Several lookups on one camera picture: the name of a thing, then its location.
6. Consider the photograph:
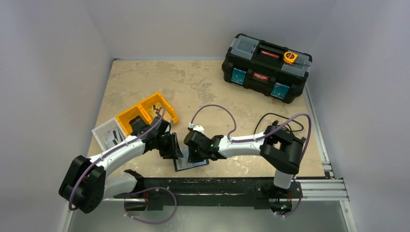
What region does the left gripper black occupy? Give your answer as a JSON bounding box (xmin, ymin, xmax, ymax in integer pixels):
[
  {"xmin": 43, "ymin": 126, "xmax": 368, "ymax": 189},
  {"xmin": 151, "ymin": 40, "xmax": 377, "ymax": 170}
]
[{"xmin": 155, "ymin": 132, "xmax": 183, "ymax": 159}]

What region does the gold credit card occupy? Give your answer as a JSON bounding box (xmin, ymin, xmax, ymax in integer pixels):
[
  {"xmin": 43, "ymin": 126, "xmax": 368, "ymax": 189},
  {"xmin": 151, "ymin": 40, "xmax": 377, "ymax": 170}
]
[{"xmin": 150, "ymin": 103, "xmax": 166, "ymax": 117}]

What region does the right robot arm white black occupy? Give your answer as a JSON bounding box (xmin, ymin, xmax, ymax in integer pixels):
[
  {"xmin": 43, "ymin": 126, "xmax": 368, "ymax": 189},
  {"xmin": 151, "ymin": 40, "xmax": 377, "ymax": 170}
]
[{"xmin": 184, "ymin": 125, "xmax": 308, "ymax": 197}]

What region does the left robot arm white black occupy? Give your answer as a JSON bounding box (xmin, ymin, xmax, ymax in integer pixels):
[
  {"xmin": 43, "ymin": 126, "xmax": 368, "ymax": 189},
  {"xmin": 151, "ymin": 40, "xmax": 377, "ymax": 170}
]
[{"xmin": 58, "ymin": 116, "xmax": 183, "ymax": 213}]

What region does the yellow plastic bin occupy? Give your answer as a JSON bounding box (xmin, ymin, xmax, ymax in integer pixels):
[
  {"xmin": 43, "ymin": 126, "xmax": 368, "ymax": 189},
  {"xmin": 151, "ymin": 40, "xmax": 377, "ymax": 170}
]
[{"xmin": 116, "ymin": 92, "xmax": 179, "ymax": 136}]

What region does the white plastic bin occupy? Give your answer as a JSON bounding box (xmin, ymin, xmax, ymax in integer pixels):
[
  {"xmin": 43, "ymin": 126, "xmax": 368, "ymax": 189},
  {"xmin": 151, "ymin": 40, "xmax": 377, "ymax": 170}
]
[{"xmin": 92, "ymin": 117, "xmax": 126, "ymax": 151}]

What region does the black plastic toolbox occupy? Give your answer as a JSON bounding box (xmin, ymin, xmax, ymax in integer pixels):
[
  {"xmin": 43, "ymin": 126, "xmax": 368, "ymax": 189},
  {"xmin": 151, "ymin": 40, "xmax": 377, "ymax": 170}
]
[{"xmin": 221, "ymin": 33, "xmax": 313, "ymax": 104}]

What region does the orange tape measure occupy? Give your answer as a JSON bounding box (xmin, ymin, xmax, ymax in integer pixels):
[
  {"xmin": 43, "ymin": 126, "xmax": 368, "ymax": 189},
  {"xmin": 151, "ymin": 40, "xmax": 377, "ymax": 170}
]
[{"xmin": 283, "ymin": 51, "xmax": 298, "ymax": 64}]

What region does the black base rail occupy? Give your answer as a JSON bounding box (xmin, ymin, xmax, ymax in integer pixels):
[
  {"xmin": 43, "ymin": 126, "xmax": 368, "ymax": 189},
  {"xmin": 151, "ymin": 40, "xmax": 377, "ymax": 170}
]
[{"xmin": 114, "ymin": 177, "xmax": 303, "ymax": 214}]

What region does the black usb cable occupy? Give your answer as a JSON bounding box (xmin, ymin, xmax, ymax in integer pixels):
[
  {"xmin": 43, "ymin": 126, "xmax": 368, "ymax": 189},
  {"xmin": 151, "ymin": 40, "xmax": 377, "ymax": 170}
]
[{"xmin": 254, "ymin": 113, "xmax": 304, "ymax": 138}]

